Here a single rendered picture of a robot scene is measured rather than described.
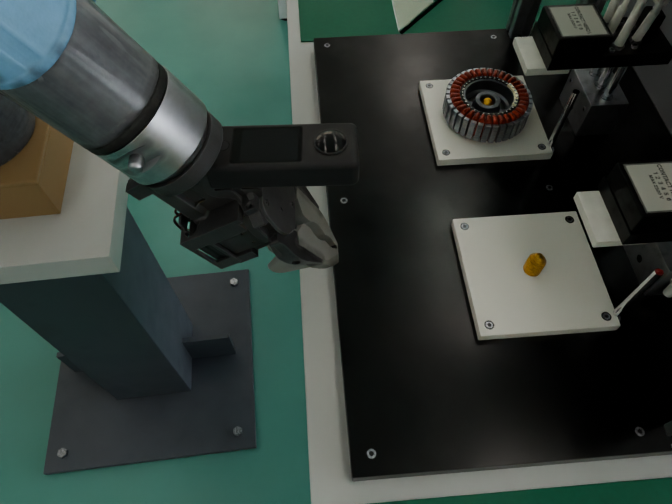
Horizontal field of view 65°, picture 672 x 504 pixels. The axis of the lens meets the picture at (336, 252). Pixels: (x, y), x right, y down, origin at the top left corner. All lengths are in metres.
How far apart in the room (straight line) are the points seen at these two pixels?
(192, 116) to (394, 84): 0.48
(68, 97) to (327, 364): 0.37
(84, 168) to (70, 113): 0.45
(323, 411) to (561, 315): 0.27
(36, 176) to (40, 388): 0.90
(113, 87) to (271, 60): 1.77
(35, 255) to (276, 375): 0.78
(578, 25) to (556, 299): 0.31
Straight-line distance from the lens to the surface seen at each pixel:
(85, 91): 0.35
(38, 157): 0.74
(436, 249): 0.63
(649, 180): 0.56
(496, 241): 0.64
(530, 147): 0.75
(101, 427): 1.43
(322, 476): 0.55
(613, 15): 0.76
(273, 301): 1.46
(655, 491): 0.63
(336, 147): 0.40
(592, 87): 0.79
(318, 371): 0.58
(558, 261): 0.65
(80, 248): 0.72
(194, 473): 1.35
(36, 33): 0.33
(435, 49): 0.88
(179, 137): 0.37
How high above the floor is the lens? 1.30
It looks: 58 degrees down
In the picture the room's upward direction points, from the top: straight up
